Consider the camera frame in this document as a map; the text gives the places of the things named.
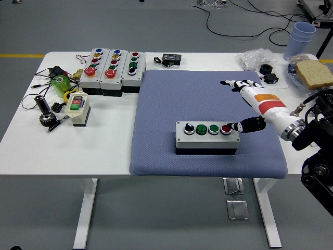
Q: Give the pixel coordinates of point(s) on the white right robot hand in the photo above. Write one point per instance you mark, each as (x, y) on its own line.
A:
(270, 106)

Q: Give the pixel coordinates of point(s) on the black pen tool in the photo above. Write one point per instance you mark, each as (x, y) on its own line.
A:
(56, 126)

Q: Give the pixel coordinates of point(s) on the black metal gear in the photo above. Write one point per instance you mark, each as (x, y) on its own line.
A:
(48, 119)

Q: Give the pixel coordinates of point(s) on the clear plastic bag of parts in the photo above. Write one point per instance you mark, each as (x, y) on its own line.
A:
(255, 58)

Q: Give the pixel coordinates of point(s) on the green tape roll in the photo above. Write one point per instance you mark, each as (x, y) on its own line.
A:
(58, 89)

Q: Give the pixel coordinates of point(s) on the white red-green switch box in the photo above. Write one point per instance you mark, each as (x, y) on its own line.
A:
(78, 117)

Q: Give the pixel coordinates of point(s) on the small black digital meter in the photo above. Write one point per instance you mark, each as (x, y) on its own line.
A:
(171, 57)

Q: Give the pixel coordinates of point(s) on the black metal cylinder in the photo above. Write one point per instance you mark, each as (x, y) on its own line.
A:
(43, 105)

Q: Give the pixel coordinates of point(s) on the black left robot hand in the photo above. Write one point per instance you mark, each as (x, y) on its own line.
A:
(16, 248)

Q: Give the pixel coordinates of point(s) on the silver floor socket plate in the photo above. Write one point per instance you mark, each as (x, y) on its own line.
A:
(234, 186)
(238, 209)

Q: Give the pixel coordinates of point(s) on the black power adapter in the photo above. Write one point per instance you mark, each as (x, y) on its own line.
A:
(57, 70)

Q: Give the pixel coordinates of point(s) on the white paper sheet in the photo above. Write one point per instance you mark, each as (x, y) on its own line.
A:
(282, 85)

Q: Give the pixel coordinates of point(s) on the small black toothed part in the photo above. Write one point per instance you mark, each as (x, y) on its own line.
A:
(57, 107)

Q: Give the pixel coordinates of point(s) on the yellow tape roll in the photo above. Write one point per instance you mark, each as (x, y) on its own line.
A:
(66, 96)

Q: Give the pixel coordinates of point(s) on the brass fitting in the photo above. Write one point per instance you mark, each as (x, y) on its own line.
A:
(76, 74)

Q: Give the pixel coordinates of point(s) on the blue-grey quilted mat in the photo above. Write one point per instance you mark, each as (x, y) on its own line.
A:
(169, 99)

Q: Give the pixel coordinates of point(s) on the aluminium frame stand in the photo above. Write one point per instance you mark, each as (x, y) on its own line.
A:
(309, 7)

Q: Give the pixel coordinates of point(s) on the five-button box, red mushroom button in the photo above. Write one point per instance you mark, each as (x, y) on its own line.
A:
(110, 83)
(87, 82)

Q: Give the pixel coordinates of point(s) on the white four-button control box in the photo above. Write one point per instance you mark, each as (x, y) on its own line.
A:
(205, 142)

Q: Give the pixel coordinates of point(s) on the stack of blue cups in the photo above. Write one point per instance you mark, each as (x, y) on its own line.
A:
(296, 41)

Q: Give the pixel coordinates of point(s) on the black device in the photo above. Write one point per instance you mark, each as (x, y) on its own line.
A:
(328, 98)

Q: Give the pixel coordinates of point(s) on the slice of bread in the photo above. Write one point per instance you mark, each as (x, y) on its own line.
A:
(314, 74)

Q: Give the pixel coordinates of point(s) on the white table leg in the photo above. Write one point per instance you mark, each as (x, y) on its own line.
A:
(270, 221)
(86, 213)

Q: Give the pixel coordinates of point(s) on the black servo motor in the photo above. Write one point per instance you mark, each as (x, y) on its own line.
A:
(270, 78)

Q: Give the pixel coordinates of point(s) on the four-button box with selector knob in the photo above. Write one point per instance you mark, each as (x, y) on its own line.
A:
(130, 80)

